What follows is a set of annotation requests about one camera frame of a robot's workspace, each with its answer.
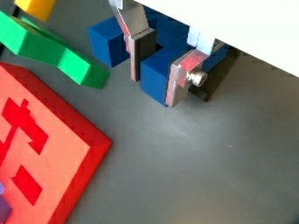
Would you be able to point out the red base board with recesses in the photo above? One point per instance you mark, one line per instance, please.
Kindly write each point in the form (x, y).
(51, 149)

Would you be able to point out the purple U-shaped block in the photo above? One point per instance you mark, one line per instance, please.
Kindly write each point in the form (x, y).
(5, 206)

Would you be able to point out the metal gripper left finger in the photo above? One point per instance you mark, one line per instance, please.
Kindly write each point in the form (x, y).
(139, 35)

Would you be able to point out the green arch-shaped block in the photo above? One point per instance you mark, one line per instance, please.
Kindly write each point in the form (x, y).
(38, 44)

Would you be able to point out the blue U-shaped block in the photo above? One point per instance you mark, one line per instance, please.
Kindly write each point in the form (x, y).
(110, 49)

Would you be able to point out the yellow long bar block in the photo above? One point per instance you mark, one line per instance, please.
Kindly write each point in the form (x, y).
(38, 8)

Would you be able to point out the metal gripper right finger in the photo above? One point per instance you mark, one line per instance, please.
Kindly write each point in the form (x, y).
(186, 69)

